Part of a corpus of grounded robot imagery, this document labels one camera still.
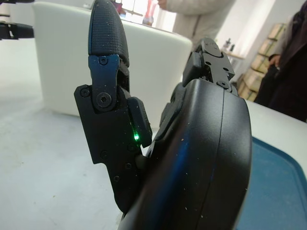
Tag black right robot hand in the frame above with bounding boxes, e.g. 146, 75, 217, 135
73, 0, 254, 230

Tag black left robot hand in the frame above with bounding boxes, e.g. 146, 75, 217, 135
0, 0, 35, 40

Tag cream white toaster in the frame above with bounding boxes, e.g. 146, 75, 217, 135
32, 1, 193, 118

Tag person in dark jacket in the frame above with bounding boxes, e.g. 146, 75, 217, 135
253, 4, 307, 123

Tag person beige coat black trousers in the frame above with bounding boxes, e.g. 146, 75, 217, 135
157, 0, 237, 46

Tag blue plastic tray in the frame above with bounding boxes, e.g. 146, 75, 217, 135
238, 136, 307, 230

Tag shelf with cardboard boxes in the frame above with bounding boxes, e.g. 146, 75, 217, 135
236, 22, 289, 103

